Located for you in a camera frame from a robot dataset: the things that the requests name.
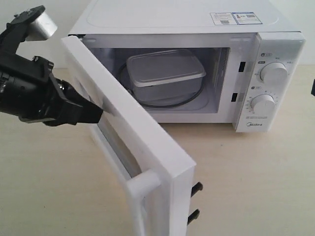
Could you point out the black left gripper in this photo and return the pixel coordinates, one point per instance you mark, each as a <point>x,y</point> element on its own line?
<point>30,91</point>

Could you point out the white plastic lidded container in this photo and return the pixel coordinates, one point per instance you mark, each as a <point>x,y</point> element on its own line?
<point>165,74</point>

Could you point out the white microwave door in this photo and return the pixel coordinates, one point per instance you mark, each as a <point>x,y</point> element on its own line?
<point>154,171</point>

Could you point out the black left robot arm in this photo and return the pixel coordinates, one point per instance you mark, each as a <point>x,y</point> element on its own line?
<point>10,40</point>

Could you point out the glass microwave turntable plate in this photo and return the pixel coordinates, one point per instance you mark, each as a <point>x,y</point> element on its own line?
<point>152,106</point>

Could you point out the white microwave oven body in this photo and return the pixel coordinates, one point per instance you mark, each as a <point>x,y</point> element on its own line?
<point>232,56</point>

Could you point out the white upper power knob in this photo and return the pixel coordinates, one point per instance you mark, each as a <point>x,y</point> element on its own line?
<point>274,73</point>

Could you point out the white lower timer knob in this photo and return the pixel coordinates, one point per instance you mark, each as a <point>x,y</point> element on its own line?
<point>263,104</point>

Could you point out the blue-bordered label stickers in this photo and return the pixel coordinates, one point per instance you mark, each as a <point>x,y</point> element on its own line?
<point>235,18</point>

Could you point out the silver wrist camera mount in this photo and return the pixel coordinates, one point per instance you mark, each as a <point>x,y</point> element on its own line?
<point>40,26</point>

